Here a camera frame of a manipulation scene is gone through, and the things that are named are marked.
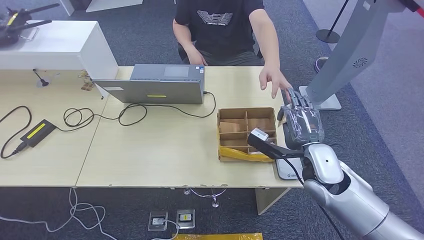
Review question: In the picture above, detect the white desk leg panel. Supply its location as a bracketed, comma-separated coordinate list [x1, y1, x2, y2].
[254, 187, 292, 216]

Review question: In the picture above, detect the short white plug cable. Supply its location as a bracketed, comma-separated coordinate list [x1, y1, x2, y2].
[150, 219, 181, 240]

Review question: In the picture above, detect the dark shoe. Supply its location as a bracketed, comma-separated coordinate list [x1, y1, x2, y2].
[313, 56, 329, 73]

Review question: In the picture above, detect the person's right hand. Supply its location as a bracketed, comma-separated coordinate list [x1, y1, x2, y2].
[186, 47, 209, 66]

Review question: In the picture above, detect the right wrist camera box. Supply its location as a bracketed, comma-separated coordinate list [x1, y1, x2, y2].
[246, 127, 306, 161]

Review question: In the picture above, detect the black mains cable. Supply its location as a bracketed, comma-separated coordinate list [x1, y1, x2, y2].
[0, 105, 33, 160]

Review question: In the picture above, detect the white furniture panel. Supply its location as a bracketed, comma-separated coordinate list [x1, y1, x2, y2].
[59, 0, 145, 17]

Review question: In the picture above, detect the person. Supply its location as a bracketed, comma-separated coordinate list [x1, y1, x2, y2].
[172, 0, 293, 100]

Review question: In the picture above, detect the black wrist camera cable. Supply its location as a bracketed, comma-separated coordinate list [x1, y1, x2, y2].
[283, 157, 346, 240]

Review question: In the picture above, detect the black laptop power cable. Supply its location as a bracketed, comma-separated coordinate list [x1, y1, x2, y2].
[54, 91, 217, 133]

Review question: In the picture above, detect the cardboard divided box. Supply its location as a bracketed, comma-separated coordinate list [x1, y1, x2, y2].
[216, 106, 279, 163]

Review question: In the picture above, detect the white cabinet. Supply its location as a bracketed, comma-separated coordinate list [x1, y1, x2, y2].
[0, 20, 119, 100]

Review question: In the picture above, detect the floor socket with white plug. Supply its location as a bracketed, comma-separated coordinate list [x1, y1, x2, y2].
[148, 211, 169, 232]

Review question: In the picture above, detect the white grey card reader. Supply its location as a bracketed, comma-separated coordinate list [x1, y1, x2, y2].
[273, 157, 304, 181]

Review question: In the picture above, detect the person's left hand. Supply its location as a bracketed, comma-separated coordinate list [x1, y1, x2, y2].
[258, 64, 293, 100]

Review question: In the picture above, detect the brown torn tape residue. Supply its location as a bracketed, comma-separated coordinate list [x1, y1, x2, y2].
[78, 70, 96, 92]

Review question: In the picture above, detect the floor socket with yellow label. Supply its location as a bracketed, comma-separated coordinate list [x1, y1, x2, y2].
[176, 208, 196, 230]

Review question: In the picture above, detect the long white floor cable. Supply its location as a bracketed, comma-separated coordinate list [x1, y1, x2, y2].
[0, 188, 117, 240]

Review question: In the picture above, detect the black stanchion pole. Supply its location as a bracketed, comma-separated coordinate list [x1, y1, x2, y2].
[315, 0, 350, 45]

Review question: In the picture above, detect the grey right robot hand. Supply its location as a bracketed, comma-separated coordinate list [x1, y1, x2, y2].
[277, 87, 326, 151]

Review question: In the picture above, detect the small black desk microphone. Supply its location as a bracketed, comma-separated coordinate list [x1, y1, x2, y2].
[32, 68, 51, 88]

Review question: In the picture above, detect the grey kiosk stand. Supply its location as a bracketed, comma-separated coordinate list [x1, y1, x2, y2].
[298, 0, 410, 112]

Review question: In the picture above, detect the black power adapter yellow label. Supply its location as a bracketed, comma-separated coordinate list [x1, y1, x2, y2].
[19, 119, 57, 148]

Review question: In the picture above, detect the grey laptop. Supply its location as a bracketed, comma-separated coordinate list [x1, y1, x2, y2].
[92, 63, 206, 106]

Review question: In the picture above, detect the red barrier belt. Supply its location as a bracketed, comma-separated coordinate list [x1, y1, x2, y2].
[397, 0, 424, 19]

